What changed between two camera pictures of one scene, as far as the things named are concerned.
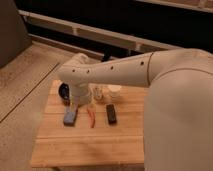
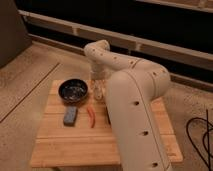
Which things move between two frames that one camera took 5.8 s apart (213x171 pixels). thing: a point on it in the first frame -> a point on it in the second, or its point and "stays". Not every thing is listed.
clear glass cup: x=97 y=93 stays
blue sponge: x=69 y=118 stays
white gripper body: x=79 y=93 -> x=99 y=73
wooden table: x=106 y=132 stays
